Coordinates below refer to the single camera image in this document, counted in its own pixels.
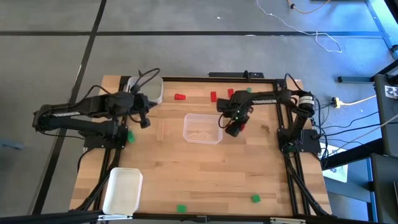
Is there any black floor cable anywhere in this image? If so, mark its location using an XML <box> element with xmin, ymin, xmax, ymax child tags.
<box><xmin>315</xmin><ymin>110</ymin><xmax>382</xmax><ymax>138</ymax></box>

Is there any yellow extension cord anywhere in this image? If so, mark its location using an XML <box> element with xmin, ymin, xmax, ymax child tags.
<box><xmin>330</xmin><ymin>94</ymin><xmax>377</xmax><ymax>109</ymax></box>

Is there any silver metal bracket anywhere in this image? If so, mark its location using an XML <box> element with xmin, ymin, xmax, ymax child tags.
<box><xmin>98</xmin><ymin>213</ymin><xmax>134</xmax><ymax>222</ymax></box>
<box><xmin>269</xmin><ymin>217</ymin><xmax>307</xmax><ymax>224</ymax></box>

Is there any blue steel frame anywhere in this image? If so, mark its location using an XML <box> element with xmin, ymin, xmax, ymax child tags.
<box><xmin>365</xmin><ymin>0</ymin><xmax>398</xmax><ymax>60</ymax></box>

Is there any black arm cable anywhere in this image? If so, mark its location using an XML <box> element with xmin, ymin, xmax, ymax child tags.
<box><xmin>135</xmin><ymin>68</ymin><xmax>161</xmax><ymax>94</ymax></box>
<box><xmin>284</xmin><ymin>73</ymin><xmax>304</xmax><ymax>91</ymax></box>

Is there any black aluminium beam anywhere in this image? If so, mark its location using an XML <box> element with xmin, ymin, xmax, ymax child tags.
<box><xmin>0</xmin><ymin>210</ymin><xmax>398</xmax><ymax>224</ymax></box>

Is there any orange floor cable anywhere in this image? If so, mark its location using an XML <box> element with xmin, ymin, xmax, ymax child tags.
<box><xmin>285</xmin><ymin>0</ymin><xmax>332</xmax><ymax>15</ymax></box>

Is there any black steel floor bar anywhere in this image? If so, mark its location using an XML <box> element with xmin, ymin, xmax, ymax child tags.
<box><xmin>338</xmin><ymin>75</ymin><xmax>376</xmax><ymax>83</ymax></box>

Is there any black side table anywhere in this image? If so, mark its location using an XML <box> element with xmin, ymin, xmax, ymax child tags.
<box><xmin>373</xmin><ymin>67</ymin><xmax>398</xmax><ymax>156</ymax></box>

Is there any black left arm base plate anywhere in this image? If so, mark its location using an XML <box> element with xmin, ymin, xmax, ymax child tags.
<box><xmin>83</xmin><ymin>124</ymin><xmax>129</xmax><ymax>149</ymax></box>

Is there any black white fiducial tag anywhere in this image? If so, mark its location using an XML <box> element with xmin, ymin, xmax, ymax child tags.
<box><xmin>384</xmin><ymin>85</ymin><xmax>398</xmax><ymax>100</ymax></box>

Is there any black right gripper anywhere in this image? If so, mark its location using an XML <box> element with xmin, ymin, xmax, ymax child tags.
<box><xmin>216</xmin><ymin>90</ymin><xmax>251</xmax><ymax>138</ymax></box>

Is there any natural wood plank block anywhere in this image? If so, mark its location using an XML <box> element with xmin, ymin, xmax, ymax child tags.
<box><xmin>157</xmin><ymin>118</ymin><xmax>165</xmax><ymax>142</ymax></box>

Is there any white floor cable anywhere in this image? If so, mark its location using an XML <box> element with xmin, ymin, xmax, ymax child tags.
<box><xmin>255</xmin><ymin>0</ymin><xmax>343</xmax><ymax>54</ymax></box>

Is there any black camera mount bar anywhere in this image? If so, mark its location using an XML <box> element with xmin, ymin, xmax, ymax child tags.
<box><xmin>207</xmin><ymin>70</ymin><xmax>265</xmax><ymax>80</ymax></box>

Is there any white paper sheet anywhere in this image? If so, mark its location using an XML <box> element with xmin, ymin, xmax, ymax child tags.
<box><xmin>322</xmin><ymin>144</ymin><xmax>349</xmax><ymax>184</ymax></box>

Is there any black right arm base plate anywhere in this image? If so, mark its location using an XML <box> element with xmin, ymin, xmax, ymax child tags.
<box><xmin>277</xmin><ymin>128</ymin><xmax>322</xmax><ymax>154</ymax></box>

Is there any dark grey furniture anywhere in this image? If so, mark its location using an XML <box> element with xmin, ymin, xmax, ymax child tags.
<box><xmin>368</xmin><ymin>154</ymin><xmax>398</xmax><ymax>224</ymax></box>

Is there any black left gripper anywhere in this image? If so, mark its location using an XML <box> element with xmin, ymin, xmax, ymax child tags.
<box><xmin>130</xmin><ymin>92</ymin><xmax>158</xmax><ymax>129</ymax></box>

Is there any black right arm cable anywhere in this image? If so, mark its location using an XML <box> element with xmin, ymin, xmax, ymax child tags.
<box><xmin>284</xmin><ymin>73</ymin><xmax>304</xmax><ymax>91</ymax></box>

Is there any clear plastic bin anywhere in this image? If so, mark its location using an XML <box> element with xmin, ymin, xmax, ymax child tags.
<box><xmin>182</xmin><ymin>113</ymin><xmax>224</xmax><ymax>145</ymax></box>

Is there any white plastic bin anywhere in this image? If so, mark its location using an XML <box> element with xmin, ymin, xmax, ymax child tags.
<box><xmin>126</xmin><ymin>75</ymin><xmax>164</xmax><ymax>105</ymax></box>
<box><xmin>102</xmin><ymin>167</ymin><xmax>144</xmax><ymax>216</ymax></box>

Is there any grey floor cable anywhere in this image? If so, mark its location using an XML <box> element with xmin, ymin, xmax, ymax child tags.
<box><xmin>329</xmin><ymin>113</ymin><xmax>398</xmax><ymax>156</ymax></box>

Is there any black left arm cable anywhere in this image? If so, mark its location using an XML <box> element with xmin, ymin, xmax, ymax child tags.
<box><xmin>135</xmin><ymin>68</ymin><xmax>161</xmax><ymax>94</ymax></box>

